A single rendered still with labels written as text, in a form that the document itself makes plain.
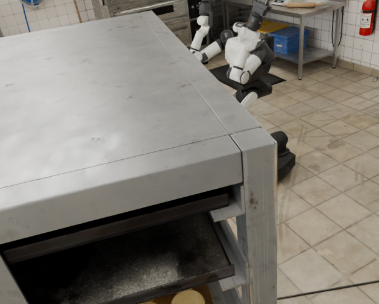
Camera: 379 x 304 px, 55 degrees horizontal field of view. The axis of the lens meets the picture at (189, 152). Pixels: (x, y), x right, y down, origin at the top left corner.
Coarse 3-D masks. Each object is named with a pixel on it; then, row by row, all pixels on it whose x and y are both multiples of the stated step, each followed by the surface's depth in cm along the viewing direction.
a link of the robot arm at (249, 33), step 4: (248, 24) 221; (252, 24) 219; (244, 28) 224; (248, 28) 223; (252, 28) 220; (256, 28) 220; (240, 32) 224; (244, 32) 224; (248, 32) 223; (252, 32) 223; (256, 32) 224; (240, 36) 226; (244, 36) 225; (248, 36) 225; (252, 36) 224; (252, 40) 226
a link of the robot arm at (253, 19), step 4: (252, 0) 216; (256, 4) 215; (260, 4) 214; (264, 4) 214; (252, 8) 217; (256, 8) 216; (260, 8) 215; (264, 8) 213; (268, 8) 213; (256, 12) 217; (260, 12) 216; (264, 12) 215; (252, 16) 217; (256, 16) 217; (260, 16) 218; (248, 20) 221; (252, 20) 218; (256, 20) 217; (260, 20) 218; (256, 24) 219; (260, 24) 220
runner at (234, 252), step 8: (216, 224) 43; (224, 224) 40; (224, 232) 41; (232, 232) 38; (224, 240) 40; (232, 240) 37; (224, 248) 39; (232, 248) 38; (240, 248) 36; (232, 256) 38; (240, 256) 35; (232, 264) 37; (240, 264) 36; (240, 272) 36; (248, 272) 35; (224, 280) 36; (232, 280) 36; (240, 280) 36; (248, 280) 35; (224, 288) 35
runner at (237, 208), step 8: (240, 184) 30; (232, 192) 32; (240, 192) 30; (232, 200) 32; (240, 200) 30; (224, 208) 31; (232, 208) 31; (240, 208) 31; (216, 216) 31; (224, 216) 30; (232, 216) 31
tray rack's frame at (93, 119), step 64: (0, 64) 59; (64, 64) 54; (128, 64) 50; (192, 64) 46; (0, 128) 37; (64, 128) 35; (128, 128) 33; (192, 128) 32; (256, 128) 30; (0, 192) 27; (64, 192) 26; (128, 192) 27; (192, 192) 28; (256, 192) 30; (0, 256) 28; (256, 256) 34
